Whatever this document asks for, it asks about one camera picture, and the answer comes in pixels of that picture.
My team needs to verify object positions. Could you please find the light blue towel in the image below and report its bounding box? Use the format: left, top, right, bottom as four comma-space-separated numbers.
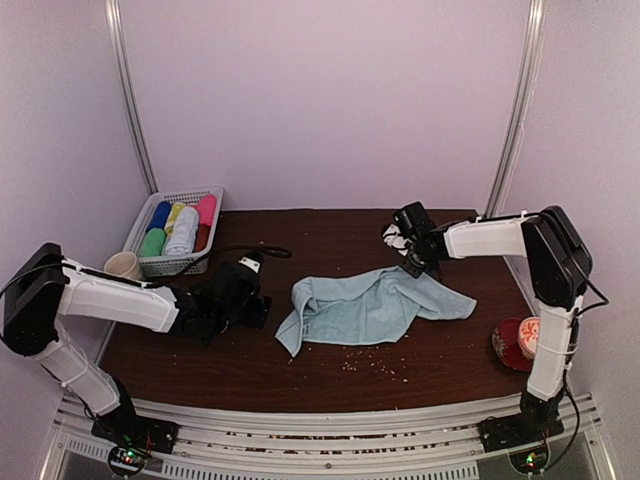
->
164, 206, 199, 256
275, 267, 477, 357

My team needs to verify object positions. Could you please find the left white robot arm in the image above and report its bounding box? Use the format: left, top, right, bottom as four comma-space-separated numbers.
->
1, 243, 272, 444

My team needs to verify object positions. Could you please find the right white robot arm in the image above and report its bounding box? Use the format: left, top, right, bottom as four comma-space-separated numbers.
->
393, 202, 593, 451

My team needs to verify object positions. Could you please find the white plastic basket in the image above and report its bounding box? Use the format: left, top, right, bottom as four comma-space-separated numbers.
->
123, 186, 224, 278

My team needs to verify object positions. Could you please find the dark red rolled towel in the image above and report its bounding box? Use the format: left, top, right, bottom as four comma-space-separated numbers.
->
193, 224, 211, 253

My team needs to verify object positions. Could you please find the pink rolled towel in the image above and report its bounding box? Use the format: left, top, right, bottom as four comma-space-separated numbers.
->
196, 194, 217, 227

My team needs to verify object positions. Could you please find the green rolled towel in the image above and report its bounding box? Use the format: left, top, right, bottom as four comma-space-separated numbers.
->
138, 228, 166, 258

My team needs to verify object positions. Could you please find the yellow rolled towel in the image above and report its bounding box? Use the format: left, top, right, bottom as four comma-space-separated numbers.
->
164, 202, 186, 235

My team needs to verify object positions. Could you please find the blue rolled towel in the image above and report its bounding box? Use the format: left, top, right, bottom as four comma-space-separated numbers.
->
146, 201, 172, 231

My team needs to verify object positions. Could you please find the beige plastic cup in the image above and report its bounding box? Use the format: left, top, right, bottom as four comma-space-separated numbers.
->
103, 251, 143, 281

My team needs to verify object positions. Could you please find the red floral bowl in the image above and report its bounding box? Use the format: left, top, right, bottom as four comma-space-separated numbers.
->
491, 318, 534, 373

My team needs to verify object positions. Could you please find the orange white patterned bowl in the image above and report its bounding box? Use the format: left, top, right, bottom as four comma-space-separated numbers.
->
517, 317, 540, 361

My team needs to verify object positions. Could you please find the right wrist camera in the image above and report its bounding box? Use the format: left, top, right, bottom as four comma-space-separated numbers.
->
382, 201, 436, 251

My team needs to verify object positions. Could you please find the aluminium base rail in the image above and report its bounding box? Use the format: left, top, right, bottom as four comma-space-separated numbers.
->
36, 394, 620, 479

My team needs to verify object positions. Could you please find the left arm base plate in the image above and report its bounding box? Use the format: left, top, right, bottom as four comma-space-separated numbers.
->
91, 417, 179, 454

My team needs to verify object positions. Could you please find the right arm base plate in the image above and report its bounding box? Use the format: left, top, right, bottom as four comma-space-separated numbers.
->
477, 414, 564, 453

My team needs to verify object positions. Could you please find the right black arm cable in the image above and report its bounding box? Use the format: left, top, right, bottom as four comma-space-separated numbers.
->
542, 269, 611, 474

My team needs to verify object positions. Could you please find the right aluminium frame post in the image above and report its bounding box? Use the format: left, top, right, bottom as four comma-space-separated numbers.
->
484, 0, 546, 218

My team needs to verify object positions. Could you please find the aluminium frame post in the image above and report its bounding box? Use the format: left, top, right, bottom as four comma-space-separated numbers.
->
104, 0, 158, 194
484, 0, 546, 218

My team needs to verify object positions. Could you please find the left aluminium frame post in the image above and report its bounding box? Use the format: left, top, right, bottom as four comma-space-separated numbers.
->
104, 0, 158, 194

